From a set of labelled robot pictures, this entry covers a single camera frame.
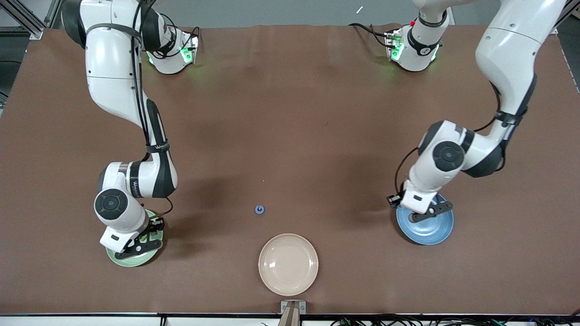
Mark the blue foam letter G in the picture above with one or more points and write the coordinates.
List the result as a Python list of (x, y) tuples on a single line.
[(256, 209)]

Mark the aluminium frame extrusion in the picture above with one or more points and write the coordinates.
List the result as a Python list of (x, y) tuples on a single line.
[(568, 20), (27, 22), (53, 13)]

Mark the blue plate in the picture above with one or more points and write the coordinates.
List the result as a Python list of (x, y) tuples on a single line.
[(430, 233)]

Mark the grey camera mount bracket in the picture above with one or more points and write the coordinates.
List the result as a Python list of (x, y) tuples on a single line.
[(293, 310)]

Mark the brown table mat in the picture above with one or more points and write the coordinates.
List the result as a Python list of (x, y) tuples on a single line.
[(290, 113)]

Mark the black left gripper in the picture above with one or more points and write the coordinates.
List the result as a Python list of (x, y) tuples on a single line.
[(393, 199)]

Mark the light green plate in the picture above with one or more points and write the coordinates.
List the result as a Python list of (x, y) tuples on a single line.
[(131, 262)]

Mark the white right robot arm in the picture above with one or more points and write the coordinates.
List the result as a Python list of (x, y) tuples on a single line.
[(113, 68)]

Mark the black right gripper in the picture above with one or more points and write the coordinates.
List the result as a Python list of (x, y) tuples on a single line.
[(151, 225)]

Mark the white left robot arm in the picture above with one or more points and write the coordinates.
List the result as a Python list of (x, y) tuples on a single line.
[(507, 54)]

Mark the beige plate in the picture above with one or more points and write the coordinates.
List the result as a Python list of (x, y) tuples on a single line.
[(288, 265)]

